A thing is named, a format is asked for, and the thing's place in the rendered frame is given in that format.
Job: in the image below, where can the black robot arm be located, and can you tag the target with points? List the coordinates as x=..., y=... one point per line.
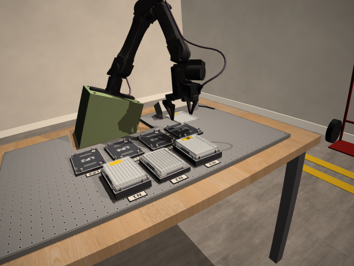
x=145, y=13

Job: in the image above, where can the white control panel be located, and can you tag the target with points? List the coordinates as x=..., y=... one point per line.
x=179, y=106

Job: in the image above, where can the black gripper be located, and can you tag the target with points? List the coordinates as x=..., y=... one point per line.
x=171, y=107

